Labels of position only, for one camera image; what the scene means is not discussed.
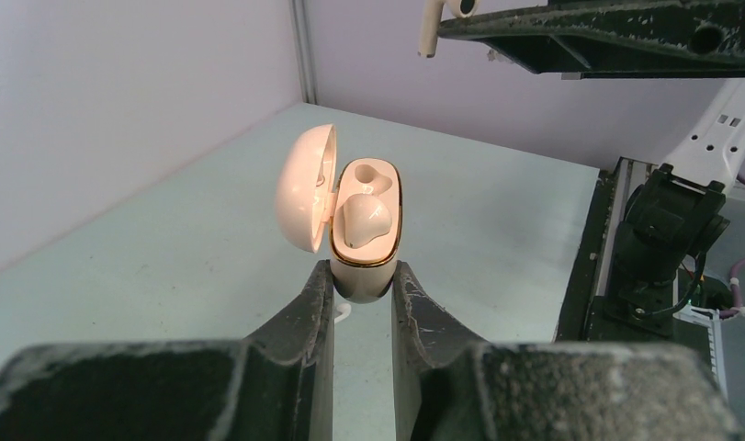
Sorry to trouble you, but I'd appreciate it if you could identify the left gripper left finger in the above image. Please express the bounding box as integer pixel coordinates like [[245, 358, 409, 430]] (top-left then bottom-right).
[[0, 260, 334, 440]]

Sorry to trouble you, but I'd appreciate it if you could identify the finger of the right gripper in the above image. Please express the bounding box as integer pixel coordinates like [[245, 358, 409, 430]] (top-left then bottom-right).
[[437, 1, 745, 79]]

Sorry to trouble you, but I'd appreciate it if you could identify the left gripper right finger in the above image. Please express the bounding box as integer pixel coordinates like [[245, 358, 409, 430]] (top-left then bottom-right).
[[391, 262, 744, 440]]

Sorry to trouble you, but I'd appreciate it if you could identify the beige earbud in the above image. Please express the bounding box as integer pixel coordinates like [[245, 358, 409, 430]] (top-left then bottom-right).
[[342, 194, 393, 249], [417, 0, 479, 58]]

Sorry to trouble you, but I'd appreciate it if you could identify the beige earbud charging case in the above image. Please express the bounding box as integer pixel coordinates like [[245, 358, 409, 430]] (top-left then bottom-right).
[[275, 124, 403, 304]]

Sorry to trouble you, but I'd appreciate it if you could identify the white earbud near case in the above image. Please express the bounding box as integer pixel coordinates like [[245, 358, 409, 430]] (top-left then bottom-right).
[[333, 302, 352, 323]]

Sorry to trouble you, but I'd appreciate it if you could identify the white slotted cable duct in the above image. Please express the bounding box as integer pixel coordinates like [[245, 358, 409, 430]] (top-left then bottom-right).
[[674, 305, 728, 400]]

